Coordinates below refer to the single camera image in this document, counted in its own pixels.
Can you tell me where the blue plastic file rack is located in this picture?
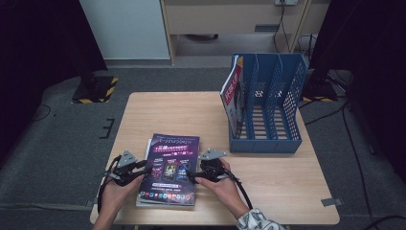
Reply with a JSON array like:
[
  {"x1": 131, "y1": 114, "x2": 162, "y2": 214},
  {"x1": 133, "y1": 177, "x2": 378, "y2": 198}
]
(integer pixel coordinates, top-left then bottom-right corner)
[{"x1": 227, "y1": 52, "x2": 308, "y2": 154}]

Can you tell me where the white cabinet panel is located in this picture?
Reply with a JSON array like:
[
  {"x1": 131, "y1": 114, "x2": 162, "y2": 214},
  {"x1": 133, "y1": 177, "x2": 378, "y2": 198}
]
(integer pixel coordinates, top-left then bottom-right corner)
[{"x1": 79, "y1": 0, "x2": 171, "y2": 61}]

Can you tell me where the purple cover magazine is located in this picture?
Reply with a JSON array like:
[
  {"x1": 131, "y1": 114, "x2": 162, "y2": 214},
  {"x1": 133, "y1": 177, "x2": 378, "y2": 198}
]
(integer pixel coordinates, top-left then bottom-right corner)
[{"x1": 137, "y1": 132, "x2": 201, "y2": 207}]

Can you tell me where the striped black stand base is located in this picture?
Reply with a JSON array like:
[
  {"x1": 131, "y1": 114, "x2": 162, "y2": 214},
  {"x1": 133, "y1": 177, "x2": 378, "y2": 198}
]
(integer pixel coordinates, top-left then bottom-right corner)
[
  {"x1": 70, "y1": 71, "x2": 120, "y2": 104},
  {"x1": 301, "y1": 68, "x2": 339, "y2": 104}
]

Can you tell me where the right hand-held gripper cable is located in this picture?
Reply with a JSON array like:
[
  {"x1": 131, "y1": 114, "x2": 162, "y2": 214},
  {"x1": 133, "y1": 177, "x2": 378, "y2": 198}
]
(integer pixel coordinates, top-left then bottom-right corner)
[{"x1": 223, "y1": 169, "x2": 254, "y2": 211}]

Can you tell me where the left hand-held gripper cable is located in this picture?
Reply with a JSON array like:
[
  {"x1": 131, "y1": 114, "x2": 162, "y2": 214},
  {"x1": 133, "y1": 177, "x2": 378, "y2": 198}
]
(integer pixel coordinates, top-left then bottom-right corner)
[{"x1": 97, "y1": 154, "x2": 124, "y2": 214}]

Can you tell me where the black and red magazine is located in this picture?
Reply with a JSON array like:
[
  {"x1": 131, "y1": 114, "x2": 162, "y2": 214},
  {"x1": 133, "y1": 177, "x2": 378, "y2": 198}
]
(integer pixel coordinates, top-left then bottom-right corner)
[{"x1": 219, "y1": 55, "x2": 246, "y2": 139}]

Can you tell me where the black curtain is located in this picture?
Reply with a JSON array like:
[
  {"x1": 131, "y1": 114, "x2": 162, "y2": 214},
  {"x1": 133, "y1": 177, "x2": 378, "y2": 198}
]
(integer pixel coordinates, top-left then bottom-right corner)
[
  {"x1": 0, "y1": 0, "x2": 108, "y2": 167},
  {"x1": 308, "y1": 0, "x2": 406, "y2": 175}
]

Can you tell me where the person's right hand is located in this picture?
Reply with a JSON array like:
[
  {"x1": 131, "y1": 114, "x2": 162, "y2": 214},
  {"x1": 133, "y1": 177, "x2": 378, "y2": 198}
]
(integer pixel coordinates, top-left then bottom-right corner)
[{"x1": 194, "y1": 157, "x2": 251, "y2": 220}]

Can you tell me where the long black floor cable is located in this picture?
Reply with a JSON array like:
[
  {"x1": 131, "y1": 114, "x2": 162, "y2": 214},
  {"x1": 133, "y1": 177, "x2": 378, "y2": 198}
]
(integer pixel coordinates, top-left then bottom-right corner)
[{"x1": 341, "y1": 102, "x2": 376, "y2": 224}]

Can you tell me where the hand-held gripper cable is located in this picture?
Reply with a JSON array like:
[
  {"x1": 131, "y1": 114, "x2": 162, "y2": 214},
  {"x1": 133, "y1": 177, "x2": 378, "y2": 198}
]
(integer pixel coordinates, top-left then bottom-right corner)
[
  {"x1": 223, "y1": 169, "x2": 254, "y2": 211},
  {"x1": 97, "y1": 154, "x2": 124, "y2": 214}
]

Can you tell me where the black socket cable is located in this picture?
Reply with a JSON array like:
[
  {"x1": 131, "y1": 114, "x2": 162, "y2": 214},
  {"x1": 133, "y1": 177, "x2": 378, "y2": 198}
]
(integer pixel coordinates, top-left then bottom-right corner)
[{"x1": 272, "y1": 3, "x2": 292, "y2": 55}]

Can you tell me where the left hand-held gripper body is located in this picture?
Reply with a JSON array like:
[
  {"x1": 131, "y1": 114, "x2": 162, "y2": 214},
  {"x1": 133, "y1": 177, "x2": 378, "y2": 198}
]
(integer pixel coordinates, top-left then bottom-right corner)
[{"x1": 107, "y1": 149, "x2": 146, "y2": 187}]

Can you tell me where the grey desk handle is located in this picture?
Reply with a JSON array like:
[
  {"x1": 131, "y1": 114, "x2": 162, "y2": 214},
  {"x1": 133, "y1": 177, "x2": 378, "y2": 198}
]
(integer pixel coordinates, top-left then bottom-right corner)
[{"x1": 254, "y1": 23, "x2": 281, "y2": 34}]

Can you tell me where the thick black floor cable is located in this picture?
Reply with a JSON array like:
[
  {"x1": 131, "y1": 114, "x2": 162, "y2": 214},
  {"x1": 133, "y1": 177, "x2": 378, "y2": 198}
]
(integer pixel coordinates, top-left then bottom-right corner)
[{"x1": 363, "y1": 215, "x2": 406, "y2": 230}]

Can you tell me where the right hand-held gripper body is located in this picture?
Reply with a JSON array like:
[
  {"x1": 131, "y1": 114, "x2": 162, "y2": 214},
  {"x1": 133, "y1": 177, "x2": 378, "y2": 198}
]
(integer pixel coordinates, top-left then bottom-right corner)
[{"x1": 197, "y1": 147, "x2": 230, "y2": 184}]

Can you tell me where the thin black floor cable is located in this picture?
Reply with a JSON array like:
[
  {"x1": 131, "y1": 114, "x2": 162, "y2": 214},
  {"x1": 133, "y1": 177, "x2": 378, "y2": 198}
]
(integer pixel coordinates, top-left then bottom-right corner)
[{"x1": 31, "y1": 103, "x2": 53, "y2": 123}]

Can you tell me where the person's left hand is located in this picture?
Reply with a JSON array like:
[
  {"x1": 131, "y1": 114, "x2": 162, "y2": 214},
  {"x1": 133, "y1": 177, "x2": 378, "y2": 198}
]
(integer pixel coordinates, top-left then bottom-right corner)
[{"x1": 99, "y1": 173, "x2": 147, "y2": 219}]

